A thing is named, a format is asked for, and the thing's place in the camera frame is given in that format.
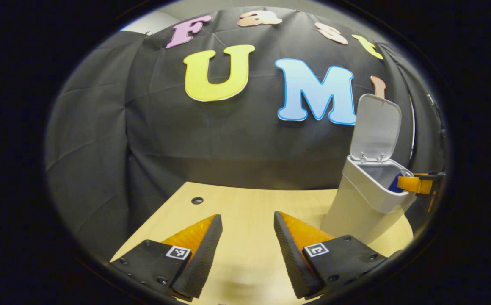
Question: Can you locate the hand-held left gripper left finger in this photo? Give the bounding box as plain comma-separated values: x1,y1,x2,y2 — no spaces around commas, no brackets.
110,214,223,302

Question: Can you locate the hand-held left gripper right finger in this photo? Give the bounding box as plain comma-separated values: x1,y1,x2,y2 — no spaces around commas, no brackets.
273,211,403,300

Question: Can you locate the blue pop can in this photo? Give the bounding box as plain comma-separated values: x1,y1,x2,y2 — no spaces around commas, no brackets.
387,172,413,194

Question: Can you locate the white desktop garbage bin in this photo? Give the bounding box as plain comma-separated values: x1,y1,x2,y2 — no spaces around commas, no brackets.
320,94,417,246

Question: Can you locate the wooden desktop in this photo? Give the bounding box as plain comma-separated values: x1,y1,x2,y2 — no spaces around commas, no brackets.
110,181,414,305

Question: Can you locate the black backdrop cloth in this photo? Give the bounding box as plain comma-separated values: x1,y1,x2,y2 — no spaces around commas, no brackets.
44,6,447,263

